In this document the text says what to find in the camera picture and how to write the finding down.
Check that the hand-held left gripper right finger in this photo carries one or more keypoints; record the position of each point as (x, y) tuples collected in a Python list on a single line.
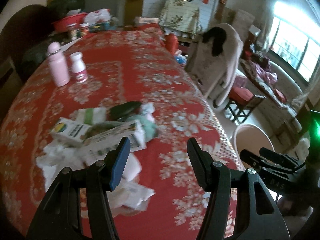
[(197, 165)]

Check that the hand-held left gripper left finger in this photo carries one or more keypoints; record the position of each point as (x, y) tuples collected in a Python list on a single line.
[(120, 163)]

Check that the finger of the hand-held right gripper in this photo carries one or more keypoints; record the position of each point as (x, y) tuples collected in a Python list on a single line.
[(248, 157), (273, 155)]

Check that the white milk carton cartoon print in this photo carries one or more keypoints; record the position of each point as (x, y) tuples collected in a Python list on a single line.
[(112, 133)]

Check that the green cloth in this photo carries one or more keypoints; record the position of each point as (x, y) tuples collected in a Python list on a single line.
[(148, 128)]

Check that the crumpled white tissue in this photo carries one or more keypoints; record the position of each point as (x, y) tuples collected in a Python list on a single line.
[(147, 110), (58, 155), (131, 166), (130, 195)]

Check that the black pouch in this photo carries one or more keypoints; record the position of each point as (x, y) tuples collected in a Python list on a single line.
[(125, 110)]

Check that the white green striped packet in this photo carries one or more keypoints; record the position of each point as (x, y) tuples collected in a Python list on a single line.
[(91, 115)]

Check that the white carton round green logo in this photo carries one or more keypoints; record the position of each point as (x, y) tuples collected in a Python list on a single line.
[(67, 131)]

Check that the red cushioned wooden stool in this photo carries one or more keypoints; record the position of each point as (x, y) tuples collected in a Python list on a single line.
[(241, 95)]

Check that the beige sofa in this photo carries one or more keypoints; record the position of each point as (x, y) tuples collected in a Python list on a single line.
[(287, 85)]

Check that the pile of red clothes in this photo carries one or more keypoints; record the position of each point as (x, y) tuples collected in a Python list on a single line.
[(263, 68)]

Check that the red floral tablecloth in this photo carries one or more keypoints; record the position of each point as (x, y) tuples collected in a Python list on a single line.
[(155, 75)]

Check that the small white bottle red label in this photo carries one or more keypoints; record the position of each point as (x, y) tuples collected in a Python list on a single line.
[(78, 67)]

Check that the pink bottle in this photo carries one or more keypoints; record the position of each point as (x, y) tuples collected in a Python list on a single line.
[(58, 67)]

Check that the window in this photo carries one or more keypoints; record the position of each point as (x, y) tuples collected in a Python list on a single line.
[(292, 37)]

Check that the black garment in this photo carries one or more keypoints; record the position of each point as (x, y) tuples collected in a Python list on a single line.
[(216, 40)]

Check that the red thermos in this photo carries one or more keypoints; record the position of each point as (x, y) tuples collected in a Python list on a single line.
[(171, 42)]

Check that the white paper sheet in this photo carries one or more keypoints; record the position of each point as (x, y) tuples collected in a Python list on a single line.
[(68, 45)]

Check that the blue basket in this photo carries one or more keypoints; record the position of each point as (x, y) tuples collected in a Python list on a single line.
[(100, 27)]

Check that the red white box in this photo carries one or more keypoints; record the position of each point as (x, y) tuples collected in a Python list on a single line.
[(147, 20)]

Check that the white plastic bag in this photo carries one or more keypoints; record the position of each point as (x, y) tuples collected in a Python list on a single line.
[(97, 16)]

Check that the red plastic basin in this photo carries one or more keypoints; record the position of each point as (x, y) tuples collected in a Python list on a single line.
[(70, 21)]

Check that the floral cloth covered cabinet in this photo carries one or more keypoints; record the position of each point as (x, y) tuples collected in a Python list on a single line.
[(180, 15)]

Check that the dark wooden chair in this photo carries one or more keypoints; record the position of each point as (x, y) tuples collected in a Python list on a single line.
[(22, 37)]

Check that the dark green bag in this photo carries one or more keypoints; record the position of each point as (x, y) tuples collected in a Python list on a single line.
[(65, 3)]

